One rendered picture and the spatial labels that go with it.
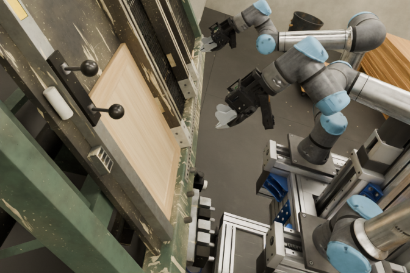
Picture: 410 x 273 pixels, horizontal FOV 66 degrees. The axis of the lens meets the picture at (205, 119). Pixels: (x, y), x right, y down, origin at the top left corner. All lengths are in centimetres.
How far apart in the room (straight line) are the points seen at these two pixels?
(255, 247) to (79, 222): 158
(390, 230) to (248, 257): 129
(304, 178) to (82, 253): 109
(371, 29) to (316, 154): 57
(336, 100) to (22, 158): 67
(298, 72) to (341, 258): 53
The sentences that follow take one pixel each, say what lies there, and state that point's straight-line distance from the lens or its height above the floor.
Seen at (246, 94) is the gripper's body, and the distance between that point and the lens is 85.
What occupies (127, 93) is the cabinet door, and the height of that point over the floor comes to 125.
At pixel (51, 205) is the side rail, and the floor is 134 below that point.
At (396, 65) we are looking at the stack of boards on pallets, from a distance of 550.
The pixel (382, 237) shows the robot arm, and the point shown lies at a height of 133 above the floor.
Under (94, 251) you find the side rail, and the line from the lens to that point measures 80.
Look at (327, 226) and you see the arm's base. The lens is 121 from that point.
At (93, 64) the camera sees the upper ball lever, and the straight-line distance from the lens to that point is 71.
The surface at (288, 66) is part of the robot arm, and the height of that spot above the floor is 161.
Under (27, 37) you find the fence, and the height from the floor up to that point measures 154.
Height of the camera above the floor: 190
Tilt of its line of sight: 36 degrees down
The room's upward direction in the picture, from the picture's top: 20 degrees clockwise
